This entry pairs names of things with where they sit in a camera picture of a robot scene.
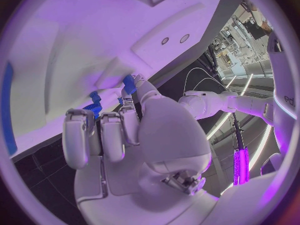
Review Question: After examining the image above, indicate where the white cable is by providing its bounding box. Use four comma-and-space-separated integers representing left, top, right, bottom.
183, 67, 220, 96
191, 77, 227, 93

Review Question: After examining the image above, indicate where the blue gear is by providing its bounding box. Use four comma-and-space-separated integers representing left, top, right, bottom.
81, 102, 104, 120

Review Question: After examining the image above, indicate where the black lamp cable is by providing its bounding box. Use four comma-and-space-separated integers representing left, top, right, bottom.
231, 111, 246, 149

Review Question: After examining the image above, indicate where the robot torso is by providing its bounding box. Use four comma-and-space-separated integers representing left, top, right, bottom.
260, 29, 300, 175

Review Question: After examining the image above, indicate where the glowing light bar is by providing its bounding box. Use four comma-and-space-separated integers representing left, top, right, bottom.
233, 146, 250, 186

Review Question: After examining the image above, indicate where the person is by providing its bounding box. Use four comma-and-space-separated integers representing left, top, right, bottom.
246, 0, 274, 37

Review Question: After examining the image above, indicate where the blue long bar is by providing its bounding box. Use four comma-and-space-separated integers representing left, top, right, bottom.
0, 61, 19, 155

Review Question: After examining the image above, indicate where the blue block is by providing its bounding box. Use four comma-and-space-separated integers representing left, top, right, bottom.
121, 74, 138, 95

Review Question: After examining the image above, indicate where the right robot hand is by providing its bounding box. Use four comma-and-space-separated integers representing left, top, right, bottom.
61, 74, 220, 225

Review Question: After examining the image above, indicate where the blue peg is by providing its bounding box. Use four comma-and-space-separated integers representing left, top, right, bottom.
89, 90, 103, 103

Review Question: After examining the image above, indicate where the white task board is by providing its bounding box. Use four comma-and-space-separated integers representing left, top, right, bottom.
0, 0, 227, 163

